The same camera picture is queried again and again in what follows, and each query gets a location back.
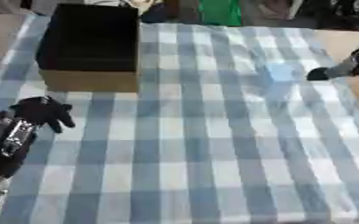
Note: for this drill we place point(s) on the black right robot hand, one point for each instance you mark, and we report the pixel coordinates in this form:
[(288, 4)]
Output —
[(318, 74)]

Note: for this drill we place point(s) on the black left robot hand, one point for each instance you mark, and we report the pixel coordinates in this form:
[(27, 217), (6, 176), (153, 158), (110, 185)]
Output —
[(42, 110)]

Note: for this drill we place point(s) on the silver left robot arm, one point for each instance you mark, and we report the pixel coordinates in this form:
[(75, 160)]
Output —
[(6, 145)]

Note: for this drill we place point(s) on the tan cardboard box black inside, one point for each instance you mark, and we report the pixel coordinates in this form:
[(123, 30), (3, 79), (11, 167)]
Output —
[(89, 46)]

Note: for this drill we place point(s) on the light blue block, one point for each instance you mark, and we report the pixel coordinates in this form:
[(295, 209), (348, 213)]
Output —
[(280, 72)]

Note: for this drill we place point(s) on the green bag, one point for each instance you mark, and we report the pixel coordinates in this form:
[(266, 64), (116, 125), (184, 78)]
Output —
[(220, 12)]

